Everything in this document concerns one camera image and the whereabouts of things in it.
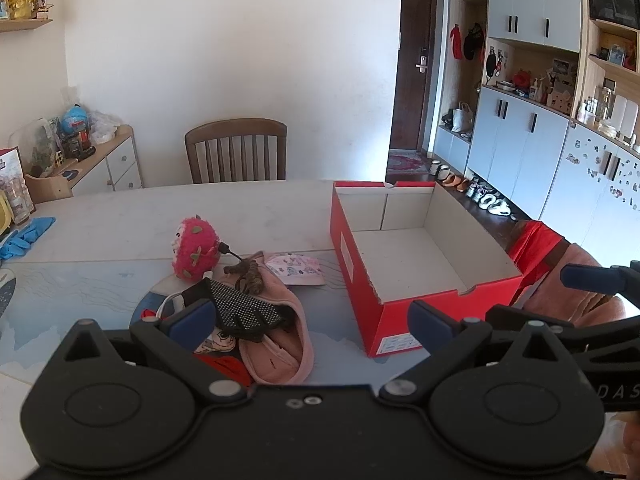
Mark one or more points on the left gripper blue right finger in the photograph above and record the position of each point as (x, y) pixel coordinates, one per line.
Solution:
(430, 326)

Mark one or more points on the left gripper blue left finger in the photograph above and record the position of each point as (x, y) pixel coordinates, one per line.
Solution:
(190, 327)

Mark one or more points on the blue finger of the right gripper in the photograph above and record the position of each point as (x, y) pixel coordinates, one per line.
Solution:
(613, 280)

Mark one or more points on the red scarf with doll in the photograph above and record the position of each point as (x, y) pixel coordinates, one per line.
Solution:
(226, 362)

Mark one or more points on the black dotted glove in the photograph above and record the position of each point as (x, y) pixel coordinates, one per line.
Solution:
(237, 314)

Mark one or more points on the pink strawberry plush toy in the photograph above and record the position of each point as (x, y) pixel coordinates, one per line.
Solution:
(195, 249)

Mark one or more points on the red cardboard shoe box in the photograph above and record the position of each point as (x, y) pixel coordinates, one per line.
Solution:
(413, 241)

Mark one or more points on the pink towel on chair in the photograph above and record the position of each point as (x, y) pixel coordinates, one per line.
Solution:
(565, 293)

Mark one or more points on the wooden chair beside table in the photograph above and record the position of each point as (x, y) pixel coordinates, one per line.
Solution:
(561, 280)

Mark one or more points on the red cloth on chair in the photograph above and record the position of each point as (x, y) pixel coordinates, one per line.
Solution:
(530, 246)

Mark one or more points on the pink printed face mask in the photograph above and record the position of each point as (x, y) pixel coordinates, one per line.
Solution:
(296, 269)

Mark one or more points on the row of shoes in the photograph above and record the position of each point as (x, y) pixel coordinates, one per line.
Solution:
(475, 192)

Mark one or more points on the red patterned doormat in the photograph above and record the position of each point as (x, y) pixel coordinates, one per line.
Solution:
(407, 162)

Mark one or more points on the white wooden sideboard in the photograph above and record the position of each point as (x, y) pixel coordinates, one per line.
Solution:
(112, 168)

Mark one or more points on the wooden chair behind table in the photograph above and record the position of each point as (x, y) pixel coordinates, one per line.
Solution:
(234, 150)

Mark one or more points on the blue rubber glove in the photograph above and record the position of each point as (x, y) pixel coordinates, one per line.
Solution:
(20, 242)

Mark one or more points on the cardboard box on sideboard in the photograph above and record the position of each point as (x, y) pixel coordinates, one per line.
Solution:
(49, 189)

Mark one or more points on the dark wooden door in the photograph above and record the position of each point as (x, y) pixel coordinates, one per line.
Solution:
(415, 67)

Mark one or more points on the white wall cabinet unit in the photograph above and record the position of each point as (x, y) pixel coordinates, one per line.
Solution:
(540, 102)

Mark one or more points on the wall shelf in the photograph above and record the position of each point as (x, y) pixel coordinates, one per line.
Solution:
(22, 25)

